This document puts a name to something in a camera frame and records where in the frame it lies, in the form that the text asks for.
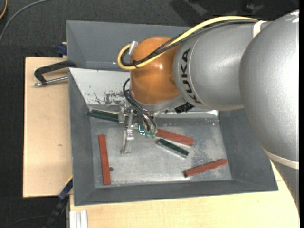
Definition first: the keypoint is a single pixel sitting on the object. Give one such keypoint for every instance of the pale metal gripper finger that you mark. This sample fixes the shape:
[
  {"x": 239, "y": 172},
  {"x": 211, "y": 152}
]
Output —
[
  {"x": 128, "y": 142},
  {"x": 121, "y": 115}
]

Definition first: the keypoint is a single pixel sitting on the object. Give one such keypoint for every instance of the pale wood flat board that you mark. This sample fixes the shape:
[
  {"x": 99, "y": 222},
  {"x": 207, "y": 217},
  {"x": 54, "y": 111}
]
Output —
[{"x": 47, "y": 127}]

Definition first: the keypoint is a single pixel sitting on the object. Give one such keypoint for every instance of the red-brown flat block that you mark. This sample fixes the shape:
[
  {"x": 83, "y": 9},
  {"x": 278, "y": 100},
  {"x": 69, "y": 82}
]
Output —
[
  {"x": 104, "y": 159},
  {"x": 175, "y": 137},
  {"x": 205, "y": 167}
]

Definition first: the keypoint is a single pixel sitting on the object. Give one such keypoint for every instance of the dark green flat block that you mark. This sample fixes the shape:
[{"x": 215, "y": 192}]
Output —
[
  {"x": 104, "y": 115},
  {"x": 173, "y": 148}
]

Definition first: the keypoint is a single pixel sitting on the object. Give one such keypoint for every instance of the grey metal bin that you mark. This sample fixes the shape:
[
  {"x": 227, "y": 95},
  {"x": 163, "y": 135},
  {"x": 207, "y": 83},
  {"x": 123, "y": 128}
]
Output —
[{"x": 152, "y": 167}]

